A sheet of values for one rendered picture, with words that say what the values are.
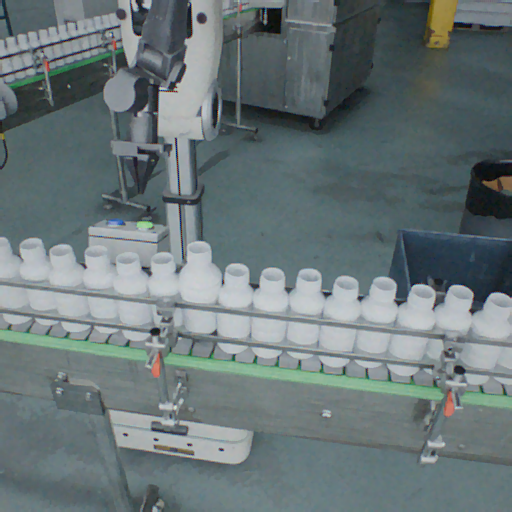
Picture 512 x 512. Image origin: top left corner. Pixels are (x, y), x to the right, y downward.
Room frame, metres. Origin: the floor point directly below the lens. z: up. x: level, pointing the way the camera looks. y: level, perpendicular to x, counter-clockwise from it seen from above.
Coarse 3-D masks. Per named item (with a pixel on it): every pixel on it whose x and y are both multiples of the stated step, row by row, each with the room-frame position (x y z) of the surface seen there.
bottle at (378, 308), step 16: (384, 288) 0.61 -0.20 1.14; (368, 304) 0.59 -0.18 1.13; (384, 304) 0.58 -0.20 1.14; (368, 320) 0.57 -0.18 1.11; (384, 320) 0.57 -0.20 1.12; (368, 336) 0.57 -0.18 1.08; (384, 336) 0.57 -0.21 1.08; (352, 352) 0.59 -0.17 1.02; (368, 352) 0.57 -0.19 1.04; (384, 352) 0.57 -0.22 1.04
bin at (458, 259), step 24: (408, 240) 1.10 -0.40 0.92; (432, 240) 1.09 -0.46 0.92; (456, 240) 1.08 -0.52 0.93; (480, 240) 1.08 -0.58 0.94; (504, 240) 1.07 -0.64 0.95; (408, 264) 1.10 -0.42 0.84; (432, 264) 1.09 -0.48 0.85; (456, 264) 1.08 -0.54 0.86; (480, 264) 1.07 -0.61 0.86; (504, 264) 1.07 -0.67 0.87; (408, 288) 0.85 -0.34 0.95; (480, 288) 1.07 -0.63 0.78; (504, 288) 1.03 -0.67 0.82
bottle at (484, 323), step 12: (492, 300) 0.58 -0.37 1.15; (504, 300) 0.58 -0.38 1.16; (480, 312) 0.58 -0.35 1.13; (492, 312) 0.55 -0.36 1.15; (504, 312) 0.55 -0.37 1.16; (480, 324) 0.56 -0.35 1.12; (492, 324) 0.55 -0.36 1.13; (504, 324) 0.55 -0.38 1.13; (480, 336) 0.55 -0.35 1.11; (492, 336) 0.54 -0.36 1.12; (504, 336) 0.54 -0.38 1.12; (468, 348) 0.55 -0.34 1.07; (480, 348) 0.54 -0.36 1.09; (492, 348) 0.54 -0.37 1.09; (468, 360) 0.55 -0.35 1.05; (480, 360) 0.54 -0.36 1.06; (492, 360) 0.54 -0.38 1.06; (480, 384) 0.54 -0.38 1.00
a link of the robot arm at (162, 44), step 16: (160, 0) 0.86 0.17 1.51; (176, 0) 0.85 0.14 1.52; (160, 16) 0.86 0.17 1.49; (176, 16) 0.87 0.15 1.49; (144, 32) 0.88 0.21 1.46; (160, 32) 0.87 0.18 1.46; (176, 32) 0.87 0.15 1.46; (144, 48) 0.89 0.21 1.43; (160, 48) 0.87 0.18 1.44; (176, 48) 0.88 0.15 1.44; (144, 64) 0.89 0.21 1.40; (160, 64) 0.88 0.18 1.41
